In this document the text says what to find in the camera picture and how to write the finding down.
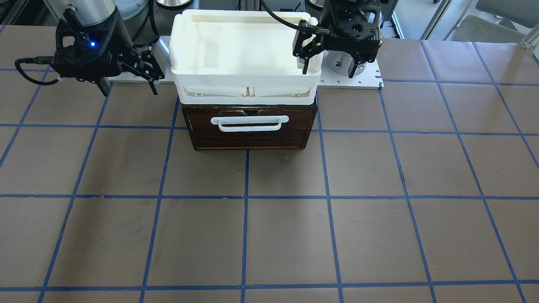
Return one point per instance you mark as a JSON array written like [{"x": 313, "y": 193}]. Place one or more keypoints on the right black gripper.
[{"x": 119, "y": 43}]

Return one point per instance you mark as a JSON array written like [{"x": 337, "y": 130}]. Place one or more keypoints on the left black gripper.
[{"x": 329, "y": 17}]

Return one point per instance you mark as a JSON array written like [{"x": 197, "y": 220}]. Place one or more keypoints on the dark brown wooden cabinet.
[{"x": 250, "y": 126}]

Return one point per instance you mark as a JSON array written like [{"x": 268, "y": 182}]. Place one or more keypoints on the white plastic tray box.
[{"x": 239, "y": 58}]

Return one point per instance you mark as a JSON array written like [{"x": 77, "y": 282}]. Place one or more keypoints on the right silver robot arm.
[{"x": 146, "y": 21}]

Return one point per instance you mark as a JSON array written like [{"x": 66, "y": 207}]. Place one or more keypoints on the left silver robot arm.
[{"x": 349, "y": 26}]

